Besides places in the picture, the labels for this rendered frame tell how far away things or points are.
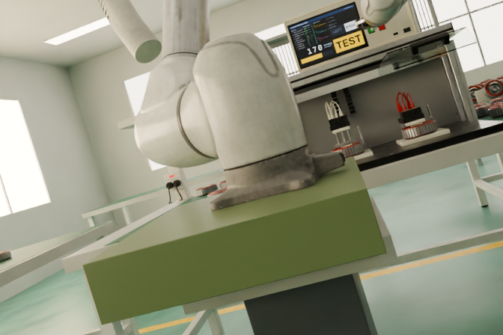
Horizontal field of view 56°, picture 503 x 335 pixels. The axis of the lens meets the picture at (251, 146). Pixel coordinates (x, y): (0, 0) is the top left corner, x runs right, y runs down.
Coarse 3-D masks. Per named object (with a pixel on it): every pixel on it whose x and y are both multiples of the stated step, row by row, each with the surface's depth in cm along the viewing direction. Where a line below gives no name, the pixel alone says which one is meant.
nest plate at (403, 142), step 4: (440, 128) 158; (432, 132) 151; (436, 132) 147; (440, 132) 147; (444, 132) 147; (448, 132) 146; (420, 136) 151; (424, 136) 148; (428, 136) 148; (432, 136) 147; (436, 136) 147; (400, 140) 160; (404, 140) 155; (408, 140) 151; (412, 140) 149; (416, 140) 148; (420, 140) 148; (400, 144) 152; (404, 144) 149; (408, 144) 149
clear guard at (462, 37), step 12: (456, 36) 140; (468, 36) 138; (408, 48) 144; (420, 48) 142; (432, 48) 140; (444, 48) 139; (456, 48) 137; (384, 60) 162; (396, 60) 142; (408, 60) 141; (420, 60) 139
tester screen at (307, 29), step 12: (336, 12) 170; (348, 12) 169; (300, 24) 173; (312, 24) 172; (324, 24) 171; (336, 24) 170; (300, 36) 173; (312, 36) 172; (324, 36) 171; (336, 36) 171; (300, 48) 173; (324, 48) 172; (300, 60) 174
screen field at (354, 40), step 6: (348, 36) 170; (354, 36) 169; (360, 36) 169; (336, 42) 171; (342, 42) 170; (348, 42) 170; (354, 42) 170; (360, 42) 169; (336, 48) 171; (342, 48) 170; (348, 48) 170
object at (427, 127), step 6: (432, 120) 152; (408, 126) 159; (414, 126) 151; (420, 126) 150; (426, 126) 150; (432, 126) 150; (402, 132) 155; (408, 132) 152; (414, 132) 151; (420, 132) 150; (426, 132) 149; (408, 138) 154
